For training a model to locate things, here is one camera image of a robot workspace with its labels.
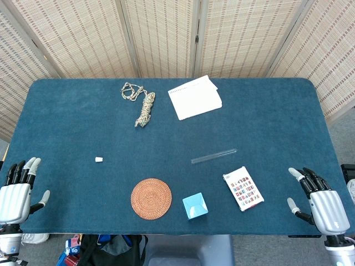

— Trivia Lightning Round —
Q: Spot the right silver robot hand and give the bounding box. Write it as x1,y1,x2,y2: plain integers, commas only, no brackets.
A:
287,167,351,236

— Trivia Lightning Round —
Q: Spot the white spiral notebook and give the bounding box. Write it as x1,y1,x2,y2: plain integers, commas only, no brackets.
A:
168,74,223,121

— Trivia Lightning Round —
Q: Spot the clear glass tube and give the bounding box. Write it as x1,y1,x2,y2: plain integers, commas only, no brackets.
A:
190,148,238,165

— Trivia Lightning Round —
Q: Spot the white shoe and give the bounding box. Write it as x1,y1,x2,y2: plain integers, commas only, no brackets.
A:
21,232,50,245

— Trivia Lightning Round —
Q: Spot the bamboo folding screen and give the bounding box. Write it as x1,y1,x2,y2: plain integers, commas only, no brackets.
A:
0,0,355,142

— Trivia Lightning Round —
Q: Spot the round woven rattan coaster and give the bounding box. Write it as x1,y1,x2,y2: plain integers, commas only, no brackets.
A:
130,178,173,221

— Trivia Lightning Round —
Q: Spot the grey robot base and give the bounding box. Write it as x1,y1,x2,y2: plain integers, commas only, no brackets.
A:
144,234,235,266

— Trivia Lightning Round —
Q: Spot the light blue cardboard box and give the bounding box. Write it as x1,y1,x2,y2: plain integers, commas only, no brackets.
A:
182,192,209,221

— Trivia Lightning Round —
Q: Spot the red blue white package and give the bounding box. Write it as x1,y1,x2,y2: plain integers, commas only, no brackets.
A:
57,234,83,266

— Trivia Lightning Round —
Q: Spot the black box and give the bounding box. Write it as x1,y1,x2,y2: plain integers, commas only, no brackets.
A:
340,163,355,182

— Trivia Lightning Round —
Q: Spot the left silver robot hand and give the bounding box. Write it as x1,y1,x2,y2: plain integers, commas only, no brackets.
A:
0,157,51,225

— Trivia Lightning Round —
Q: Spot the blue carpet table cover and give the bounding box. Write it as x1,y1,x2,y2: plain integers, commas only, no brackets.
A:
0,78,355,236

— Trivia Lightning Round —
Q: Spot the black backpack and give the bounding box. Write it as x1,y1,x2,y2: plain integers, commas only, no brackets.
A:
79,234,149,266

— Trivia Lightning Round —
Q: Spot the bundled beige braided rope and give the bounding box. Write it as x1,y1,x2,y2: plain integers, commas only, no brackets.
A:
120,81,156,128

